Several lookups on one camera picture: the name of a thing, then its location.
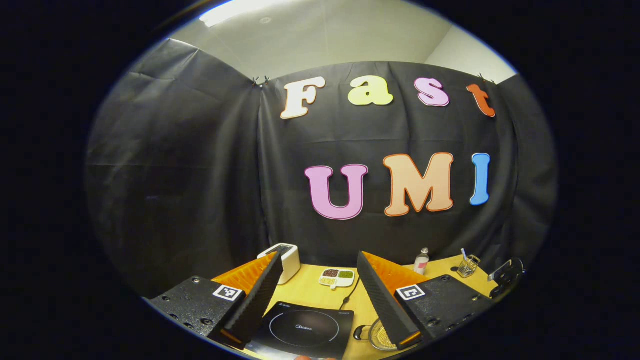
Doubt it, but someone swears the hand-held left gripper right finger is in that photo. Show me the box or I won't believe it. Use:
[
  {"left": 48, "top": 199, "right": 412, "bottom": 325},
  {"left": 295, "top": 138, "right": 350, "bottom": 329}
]
[{"left": 356, "top": 251, "right": 496, "bottom": 351}]

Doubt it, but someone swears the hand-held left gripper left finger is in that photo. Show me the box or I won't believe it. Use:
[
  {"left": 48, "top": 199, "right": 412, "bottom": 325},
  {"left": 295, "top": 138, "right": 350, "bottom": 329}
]
[{"left": 146, "top": 251, "right": 284, "bottom": 351}]

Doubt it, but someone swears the steel pot with black handles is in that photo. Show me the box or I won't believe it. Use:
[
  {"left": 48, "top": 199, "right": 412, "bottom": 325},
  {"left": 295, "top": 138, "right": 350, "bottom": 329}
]
[{"left": 353, "top": 318, "right": 401, "bottom": 352}]

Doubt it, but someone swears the black induction cooktop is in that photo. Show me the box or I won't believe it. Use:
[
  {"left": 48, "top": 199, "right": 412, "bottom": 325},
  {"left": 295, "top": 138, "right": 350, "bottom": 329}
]
[{"left": 247, "top": 301, "right": 355, "bottom": 360}]

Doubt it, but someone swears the white divided dish of beans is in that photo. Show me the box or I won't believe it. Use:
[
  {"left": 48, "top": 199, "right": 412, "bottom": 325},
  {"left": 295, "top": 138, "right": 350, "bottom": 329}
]
[{"left": 318, "top": 268, "right": 356, "bottom": 290}]

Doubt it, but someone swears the white toaster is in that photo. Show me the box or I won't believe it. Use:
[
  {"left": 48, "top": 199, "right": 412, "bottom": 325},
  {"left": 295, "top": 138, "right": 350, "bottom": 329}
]
[{"left": 257, "top": 243, "right": 302, "bottom": 286}]

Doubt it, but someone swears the clear bottle with pink label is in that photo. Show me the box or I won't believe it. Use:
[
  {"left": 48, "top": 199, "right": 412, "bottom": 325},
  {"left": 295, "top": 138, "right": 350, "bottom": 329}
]
[{"left": 413, "top": 247, "right": 431, "bottom": 276}]

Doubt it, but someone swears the black power cable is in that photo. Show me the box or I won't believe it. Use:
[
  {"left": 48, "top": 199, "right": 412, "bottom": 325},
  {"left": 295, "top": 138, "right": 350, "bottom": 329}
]
[{"left": 339, "top": 276, "right": 362, "bottom": 311}]

